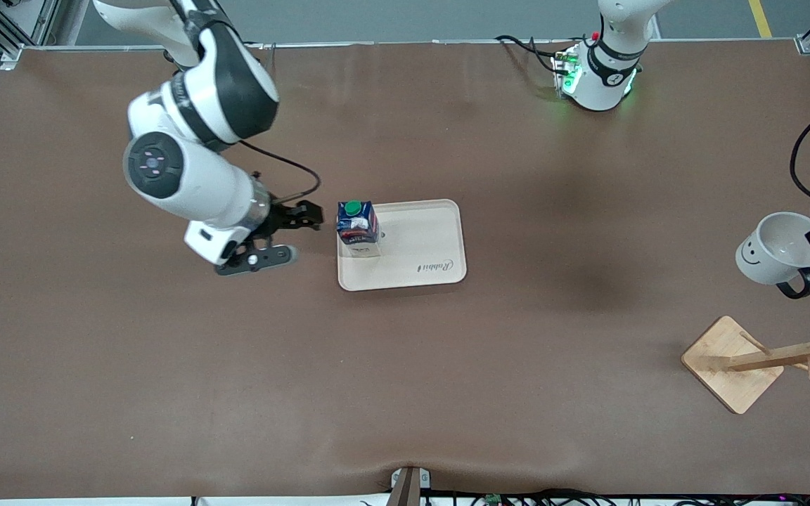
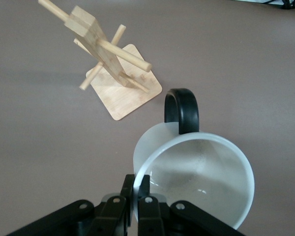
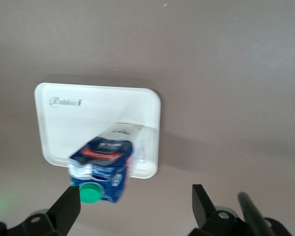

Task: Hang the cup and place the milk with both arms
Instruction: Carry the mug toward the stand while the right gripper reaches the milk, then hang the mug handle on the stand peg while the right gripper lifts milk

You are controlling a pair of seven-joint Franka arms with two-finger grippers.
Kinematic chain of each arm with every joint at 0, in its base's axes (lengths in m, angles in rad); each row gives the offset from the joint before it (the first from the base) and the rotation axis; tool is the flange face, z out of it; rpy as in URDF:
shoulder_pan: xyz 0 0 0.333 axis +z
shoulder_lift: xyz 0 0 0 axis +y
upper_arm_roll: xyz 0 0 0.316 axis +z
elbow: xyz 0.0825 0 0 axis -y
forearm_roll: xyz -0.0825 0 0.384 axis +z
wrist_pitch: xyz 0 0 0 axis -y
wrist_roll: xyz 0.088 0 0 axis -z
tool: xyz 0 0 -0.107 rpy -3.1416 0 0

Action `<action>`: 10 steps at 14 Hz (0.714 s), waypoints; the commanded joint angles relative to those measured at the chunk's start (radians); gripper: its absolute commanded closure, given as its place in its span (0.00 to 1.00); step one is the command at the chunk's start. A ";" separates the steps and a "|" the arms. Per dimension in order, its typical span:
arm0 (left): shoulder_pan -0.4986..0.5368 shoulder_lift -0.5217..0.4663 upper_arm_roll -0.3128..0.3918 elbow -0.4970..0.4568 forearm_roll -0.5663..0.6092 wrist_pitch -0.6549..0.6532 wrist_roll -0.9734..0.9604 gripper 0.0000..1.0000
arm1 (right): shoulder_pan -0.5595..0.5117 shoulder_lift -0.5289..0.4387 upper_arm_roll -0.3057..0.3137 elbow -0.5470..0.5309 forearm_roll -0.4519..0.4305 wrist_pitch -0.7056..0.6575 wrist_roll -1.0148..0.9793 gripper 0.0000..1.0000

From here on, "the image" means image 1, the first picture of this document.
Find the wooden cup rack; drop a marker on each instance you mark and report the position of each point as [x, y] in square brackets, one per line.
[728, 365]

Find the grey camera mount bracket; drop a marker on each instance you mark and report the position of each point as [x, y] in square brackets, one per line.
[408, 485]

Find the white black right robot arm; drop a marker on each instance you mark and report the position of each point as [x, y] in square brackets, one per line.
[194, 176]

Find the cream rectangular plastic tray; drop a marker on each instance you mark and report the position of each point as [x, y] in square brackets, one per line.
[412, 246]

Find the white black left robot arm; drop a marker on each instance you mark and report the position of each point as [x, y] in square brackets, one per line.
[598, 88]

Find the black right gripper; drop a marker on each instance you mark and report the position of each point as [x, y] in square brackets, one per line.
[283, 217]

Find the blue milk carton green cap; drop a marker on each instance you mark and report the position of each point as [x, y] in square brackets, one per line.
[358, 228]

